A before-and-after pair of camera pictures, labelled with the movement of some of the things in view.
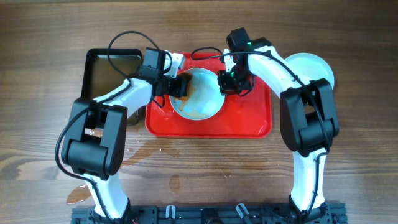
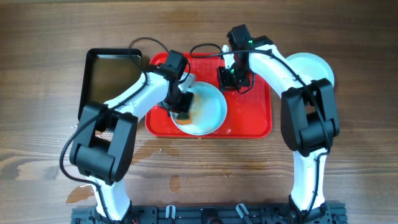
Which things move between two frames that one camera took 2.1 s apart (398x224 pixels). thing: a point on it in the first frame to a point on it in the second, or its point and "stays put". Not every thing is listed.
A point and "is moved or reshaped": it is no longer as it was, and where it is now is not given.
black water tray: x=106 y=70 stays put
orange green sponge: x=190 y=89 is moved or reshaped
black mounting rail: x=331 y=214 stays put
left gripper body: x=170 y=87 to x=178 y=103
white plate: x=311 y=66 stays put
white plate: x=205 y=99 is moved or reshaped
